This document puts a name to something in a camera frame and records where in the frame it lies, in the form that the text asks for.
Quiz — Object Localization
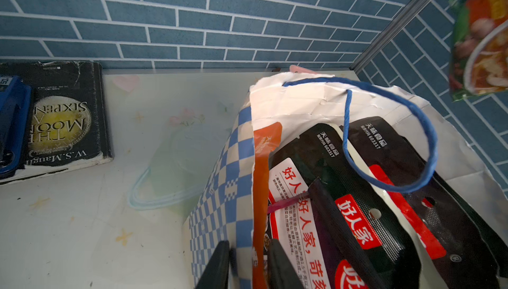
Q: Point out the blue black stapler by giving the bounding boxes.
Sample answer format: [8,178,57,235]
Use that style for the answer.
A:
[1,75,33,179]

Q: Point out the dark red condiment packet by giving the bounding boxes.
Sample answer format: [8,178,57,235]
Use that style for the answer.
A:
[348,117,507,288]

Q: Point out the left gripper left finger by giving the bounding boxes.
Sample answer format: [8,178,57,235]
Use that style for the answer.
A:
[195,240,230,289]

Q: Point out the white checkered paper bag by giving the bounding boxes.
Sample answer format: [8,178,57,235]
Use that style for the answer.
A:
[184,72,507,288]

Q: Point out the black hardcover book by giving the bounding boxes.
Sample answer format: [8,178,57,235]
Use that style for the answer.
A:
[1,61,114,185]

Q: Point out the purple pink condiment packet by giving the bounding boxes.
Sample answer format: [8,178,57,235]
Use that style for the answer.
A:
[265,123,421,288]

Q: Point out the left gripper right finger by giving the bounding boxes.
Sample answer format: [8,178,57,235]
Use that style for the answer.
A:
[267,239,304,289]

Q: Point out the floral table mat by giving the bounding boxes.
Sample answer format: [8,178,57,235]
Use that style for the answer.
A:
[0,70,362,289]

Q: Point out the orange red condiment packet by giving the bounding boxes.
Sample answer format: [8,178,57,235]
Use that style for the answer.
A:
[252,122,283,288]

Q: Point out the yellow green condiment packet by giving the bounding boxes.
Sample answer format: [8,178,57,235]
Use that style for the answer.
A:
[448,0,507,101]

